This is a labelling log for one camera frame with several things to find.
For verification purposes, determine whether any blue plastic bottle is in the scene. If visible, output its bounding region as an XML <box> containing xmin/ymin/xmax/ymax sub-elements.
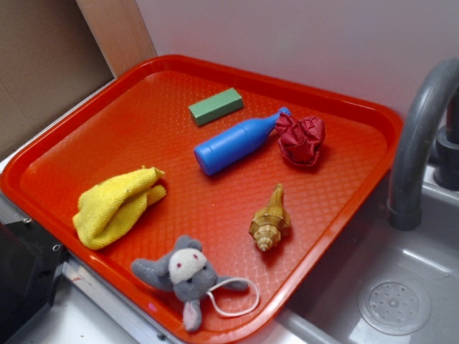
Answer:
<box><xmin>194</xmin><ymin>107</ymin><xmax>291</xmax><ymax>176</ymax></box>

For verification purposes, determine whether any green rectangular block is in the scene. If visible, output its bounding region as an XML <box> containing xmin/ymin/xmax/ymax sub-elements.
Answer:
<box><xmin>188</xmin><ymin>88</ymin><xmax>244</xmax><ymax>126</ymax></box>

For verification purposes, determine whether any grey plush mouse toy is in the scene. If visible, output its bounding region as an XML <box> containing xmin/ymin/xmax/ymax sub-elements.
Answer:
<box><xmin>131</xmin><ymin>235</ymin><xmax>260</xmax><ymax>332</ymax></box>

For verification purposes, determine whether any red plastic tray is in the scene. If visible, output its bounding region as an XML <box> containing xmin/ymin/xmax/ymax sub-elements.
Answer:
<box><xmin>1</xmin><ymin>55</ymin><xmax>402</xmax><ymax>343</ymax></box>

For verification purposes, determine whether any tan spiral seashell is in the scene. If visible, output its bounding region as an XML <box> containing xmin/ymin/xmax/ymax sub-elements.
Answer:
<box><xmin>249</xmin><ymin>183</ymin><xmax>291</xmax><ymax>252</ymax></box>

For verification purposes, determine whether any dark faucet knob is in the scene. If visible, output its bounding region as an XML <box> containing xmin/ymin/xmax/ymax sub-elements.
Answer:
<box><xmin>433</xmin><ymin>91</ymin><xmax>458</xmax><ymax>191</ymax></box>

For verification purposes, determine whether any brown cardboard panel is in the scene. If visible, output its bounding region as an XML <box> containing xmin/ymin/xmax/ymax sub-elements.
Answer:
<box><xmin>1</xmin><ymin>1</ymin><xmax>113</xmax><ymax>158</ymax></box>

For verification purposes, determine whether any yellow folded cloth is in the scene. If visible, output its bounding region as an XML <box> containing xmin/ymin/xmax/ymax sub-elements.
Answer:
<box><xmin>72</xmin><ymin>167</ymin><xmax>166</xmax><ymax>250</ymax></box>

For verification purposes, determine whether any crumpled red paper ball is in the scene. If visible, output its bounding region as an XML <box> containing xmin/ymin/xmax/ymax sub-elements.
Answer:
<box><xmin>275</xmin><ymin>113</ymin><xmax>326</xmax><ymax>168</ymax></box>

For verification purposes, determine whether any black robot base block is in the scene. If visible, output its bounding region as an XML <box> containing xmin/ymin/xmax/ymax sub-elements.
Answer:
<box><xmin>1</xmin><ymin>219</ymin><xmax>66</xmax><ymax>343</ymax></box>

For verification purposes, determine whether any grey plastic sink basin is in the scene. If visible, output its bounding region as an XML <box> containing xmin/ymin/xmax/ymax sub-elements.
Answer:
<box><xmin>275</xmin><ymin>157</ymin><xmax>459</xmax><ymax>344</ymax></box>

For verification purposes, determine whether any grey curved faucet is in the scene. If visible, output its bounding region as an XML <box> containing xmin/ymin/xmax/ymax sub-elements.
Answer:
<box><xmin>387</xmin><ymin>58</ymin><xmax>458</xmax><ymax>231</ymax></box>

